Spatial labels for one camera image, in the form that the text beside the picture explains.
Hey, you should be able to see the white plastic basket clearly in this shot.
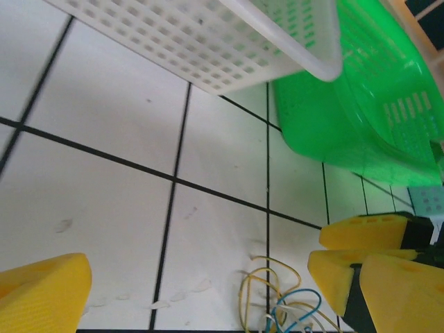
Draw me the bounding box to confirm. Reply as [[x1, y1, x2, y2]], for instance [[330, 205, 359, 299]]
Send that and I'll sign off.
[[43, 0, 345, 96]]

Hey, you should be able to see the green plastic basket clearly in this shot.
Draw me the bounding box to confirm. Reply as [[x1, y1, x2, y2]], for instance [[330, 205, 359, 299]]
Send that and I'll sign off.
[[266, 0, 444, 188]]

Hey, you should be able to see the light blue plastic basket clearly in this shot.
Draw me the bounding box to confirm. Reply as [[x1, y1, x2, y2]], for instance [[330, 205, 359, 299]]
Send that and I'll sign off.
[[406, 185, 444, 220]]

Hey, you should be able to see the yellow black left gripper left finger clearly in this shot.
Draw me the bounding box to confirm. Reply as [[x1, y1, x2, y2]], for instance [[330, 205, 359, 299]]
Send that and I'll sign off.
[[0, 252, 93, 333]]

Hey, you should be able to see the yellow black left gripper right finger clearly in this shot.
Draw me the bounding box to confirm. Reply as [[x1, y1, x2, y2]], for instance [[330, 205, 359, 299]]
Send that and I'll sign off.
[[360, 253, 444, 333]]

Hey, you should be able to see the blue cable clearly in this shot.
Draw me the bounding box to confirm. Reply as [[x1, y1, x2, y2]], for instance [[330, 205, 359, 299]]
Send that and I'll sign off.
[[266, 289, 322, 333]]

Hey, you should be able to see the yellow cable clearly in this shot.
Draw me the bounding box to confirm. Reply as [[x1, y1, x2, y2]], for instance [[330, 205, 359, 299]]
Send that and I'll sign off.
[[238, 255, 302, 333], [305, 305, 343, 333]]

